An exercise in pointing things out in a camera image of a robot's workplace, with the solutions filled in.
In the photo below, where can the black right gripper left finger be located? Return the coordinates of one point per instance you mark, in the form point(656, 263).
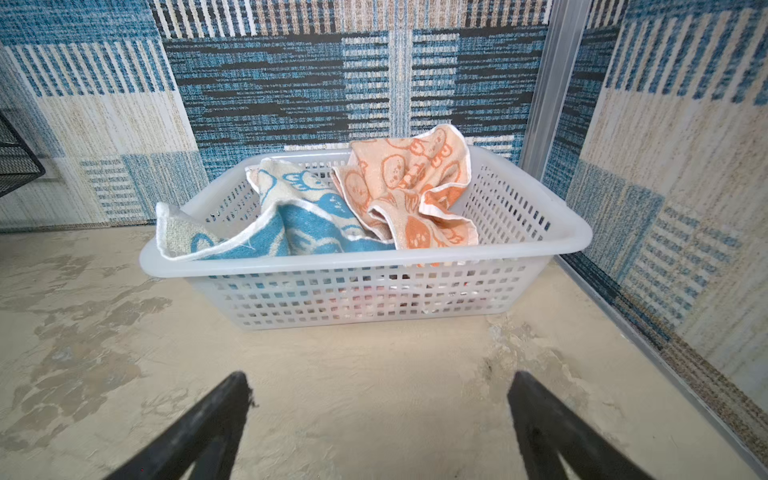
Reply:
point(203, 443)

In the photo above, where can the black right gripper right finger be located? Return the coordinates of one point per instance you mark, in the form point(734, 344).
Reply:
point(552, 437)

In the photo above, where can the blue and cream towel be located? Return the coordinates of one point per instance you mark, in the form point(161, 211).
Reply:
point(272, 209)

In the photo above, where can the white plastic laundry basket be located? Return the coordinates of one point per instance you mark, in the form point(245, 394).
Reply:
point(521, 226)

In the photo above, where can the orange and cream towel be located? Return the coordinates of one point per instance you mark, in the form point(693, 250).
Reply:
point(402, 190)

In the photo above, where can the black wire shelf rack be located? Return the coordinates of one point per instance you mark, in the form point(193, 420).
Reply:
point(19, 165)

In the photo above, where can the aluminium frame post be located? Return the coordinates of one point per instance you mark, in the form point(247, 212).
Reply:
point(566, 26)

